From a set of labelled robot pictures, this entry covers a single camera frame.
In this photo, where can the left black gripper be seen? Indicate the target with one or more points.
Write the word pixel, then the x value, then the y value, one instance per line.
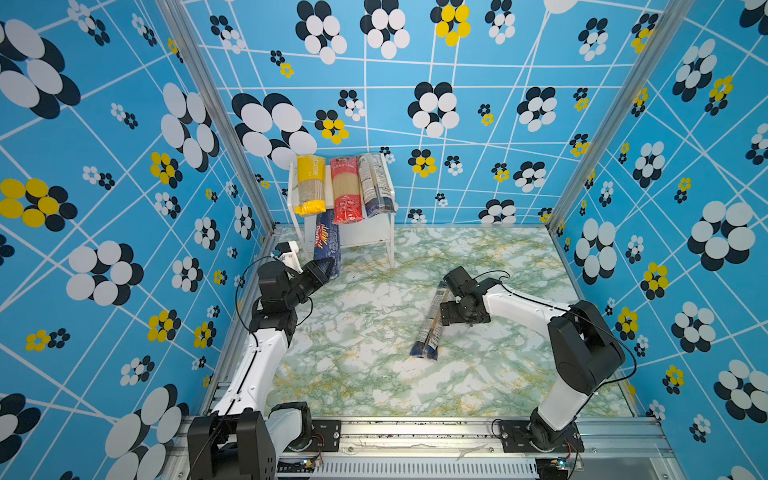
pixel 315 277

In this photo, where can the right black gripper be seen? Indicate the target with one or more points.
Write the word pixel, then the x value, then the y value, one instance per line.
pixel 449 306

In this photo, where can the clear noodle bag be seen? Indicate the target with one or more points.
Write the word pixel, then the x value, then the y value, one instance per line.
pixel 426 344
pixel 376 192

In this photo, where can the dark blue spaghetti bag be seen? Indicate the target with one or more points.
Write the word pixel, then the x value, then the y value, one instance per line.
pixel 327 249

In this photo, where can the red spaghetti bag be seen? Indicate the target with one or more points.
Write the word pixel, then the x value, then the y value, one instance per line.
pixel 346 190

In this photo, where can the yellow spaghetti bag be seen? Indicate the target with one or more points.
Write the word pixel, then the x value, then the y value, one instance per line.
pixel 311 171

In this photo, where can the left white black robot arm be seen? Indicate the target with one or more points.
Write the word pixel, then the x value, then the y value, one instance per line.
pixel 239 439

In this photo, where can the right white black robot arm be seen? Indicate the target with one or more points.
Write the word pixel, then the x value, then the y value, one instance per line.
pixel 585 351

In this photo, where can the white two-tier metal shelf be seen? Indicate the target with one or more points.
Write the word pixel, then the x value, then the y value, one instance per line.
pixel 377 230

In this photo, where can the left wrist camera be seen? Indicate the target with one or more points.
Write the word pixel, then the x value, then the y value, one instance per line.
pixel 287 253

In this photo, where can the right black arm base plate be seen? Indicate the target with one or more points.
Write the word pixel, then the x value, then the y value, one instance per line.
pixel 524 436

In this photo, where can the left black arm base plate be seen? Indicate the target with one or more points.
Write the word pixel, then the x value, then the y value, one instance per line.
pixel 325 437

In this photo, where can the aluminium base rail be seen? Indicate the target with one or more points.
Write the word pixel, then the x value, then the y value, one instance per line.
pixel 465 448

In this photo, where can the left aluminium corner post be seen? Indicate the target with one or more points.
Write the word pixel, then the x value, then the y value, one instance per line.
pixel 181 29

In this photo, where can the aluminium corner post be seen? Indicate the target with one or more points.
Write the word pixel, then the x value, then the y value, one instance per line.
pixel 670 22
pixel 181 29

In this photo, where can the right aluminium corner post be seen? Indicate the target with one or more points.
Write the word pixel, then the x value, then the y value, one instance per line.
pixel 670 22

